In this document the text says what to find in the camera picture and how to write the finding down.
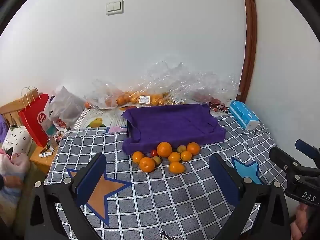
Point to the grey checked blanket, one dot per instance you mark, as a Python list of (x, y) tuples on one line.
[(175, 192)]

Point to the wooden nightstand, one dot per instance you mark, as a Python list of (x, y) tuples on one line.
[(42, 162)]

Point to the small mandarin orange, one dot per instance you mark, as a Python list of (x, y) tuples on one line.
[(87, 104), (193, 148), (138, 157), (174, 157), (147, 164), (186, 155)]

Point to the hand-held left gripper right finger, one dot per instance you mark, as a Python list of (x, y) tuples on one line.
[(222, 182)]

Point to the purple towel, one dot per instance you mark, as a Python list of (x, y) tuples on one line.
[(172, 125)]

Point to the red cherry tomato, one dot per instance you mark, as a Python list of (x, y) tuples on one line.
[(153, 152)]

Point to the fruit-printed white carton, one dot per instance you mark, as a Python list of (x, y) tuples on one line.
[(100, 120)]

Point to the pink plush cloth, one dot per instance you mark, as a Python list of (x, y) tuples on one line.
[(12, 162)]

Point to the brown wooden door frame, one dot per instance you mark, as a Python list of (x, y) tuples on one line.
[(250, 42)]

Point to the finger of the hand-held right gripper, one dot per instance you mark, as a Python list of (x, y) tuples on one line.
[(306, 148), (280, 155)]

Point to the blue tissue box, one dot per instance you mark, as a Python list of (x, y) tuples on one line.
[(243, 115)]

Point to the heap of packaged yellow jujubes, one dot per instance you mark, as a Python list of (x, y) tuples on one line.
[(172, 102)]

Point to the white floral cloth bag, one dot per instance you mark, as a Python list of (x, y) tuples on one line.
[(17, 140)]

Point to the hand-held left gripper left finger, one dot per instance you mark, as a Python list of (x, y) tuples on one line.
[(91, 177)]

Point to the red paper bag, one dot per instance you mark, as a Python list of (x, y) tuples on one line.
[(35, 120)]

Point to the white cosmetic tubes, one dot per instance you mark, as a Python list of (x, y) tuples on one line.
[(46, 153)]

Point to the yellow-green jujube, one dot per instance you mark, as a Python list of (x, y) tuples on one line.
[(182, 148), (156, 160)]

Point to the white light switch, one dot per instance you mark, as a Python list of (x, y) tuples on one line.
[(114, 7)]

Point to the bunch of red cherry tomatoes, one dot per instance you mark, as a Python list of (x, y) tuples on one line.
[(217, 105)]

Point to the white price label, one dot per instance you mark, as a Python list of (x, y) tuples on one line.
[(144, 99)]

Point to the person's right hand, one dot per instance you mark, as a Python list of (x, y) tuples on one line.
[(305, 220)]

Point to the clear plastic bag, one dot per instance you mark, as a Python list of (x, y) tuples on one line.
[(105, 92), (160, 80), (212, 87)]

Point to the oval orange fruit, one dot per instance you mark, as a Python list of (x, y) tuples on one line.
[(176, 167)]

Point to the white plastic bag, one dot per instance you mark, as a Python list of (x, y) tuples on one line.
[(62, 107)]

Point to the large orange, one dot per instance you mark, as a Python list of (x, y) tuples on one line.
[(164, 149)]

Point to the heap of packaged mandarins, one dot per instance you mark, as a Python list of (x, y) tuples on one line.
[(140, 98)]

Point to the wooden headboard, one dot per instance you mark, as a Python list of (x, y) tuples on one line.
[(12, 110)]

